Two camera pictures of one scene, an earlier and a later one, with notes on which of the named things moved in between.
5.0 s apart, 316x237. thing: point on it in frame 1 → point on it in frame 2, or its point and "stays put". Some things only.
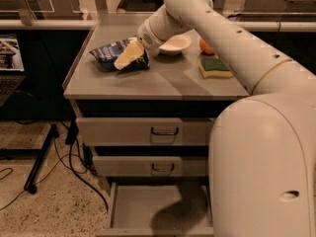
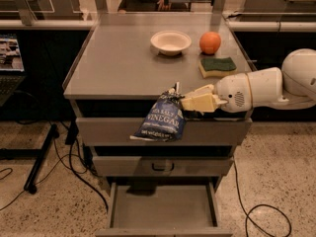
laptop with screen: [12, 71] stays put
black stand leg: [32, 153] stays put
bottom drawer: [158, 209] stays put
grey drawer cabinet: [146, 119] stays put
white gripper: [147, 38] → [232, 91]
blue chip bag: [107, 55] → [166, 120]
